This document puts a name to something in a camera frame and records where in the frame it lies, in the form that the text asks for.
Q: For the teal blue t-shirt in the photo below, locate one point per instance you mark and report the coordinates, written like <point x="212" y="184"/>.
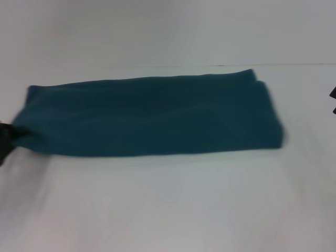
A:
<point x="157" y="113"/>

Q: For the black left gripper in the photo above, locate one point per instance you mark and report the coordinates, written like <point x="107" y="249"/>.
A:
<point x="5" y="144"/>

